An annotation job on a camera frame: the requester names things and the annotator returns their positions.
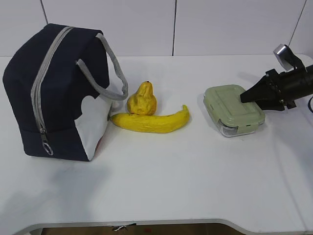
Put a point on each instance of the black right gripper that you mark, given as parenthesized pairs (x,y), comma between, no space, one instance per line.
(278,91)

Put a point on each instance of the green lid glass food container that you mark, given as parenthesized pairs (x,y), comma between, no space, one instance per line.
(230,115)

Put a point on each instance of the yellow pear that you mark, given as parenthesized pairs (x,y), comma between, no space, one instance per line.
(143,102)

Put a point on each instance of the yellow banana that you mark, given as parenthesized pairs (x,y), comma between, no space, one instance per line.
(152,124)

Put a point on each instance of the navy blue lunch bag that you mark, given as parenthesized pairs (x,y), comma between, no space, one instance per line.
(61,85)

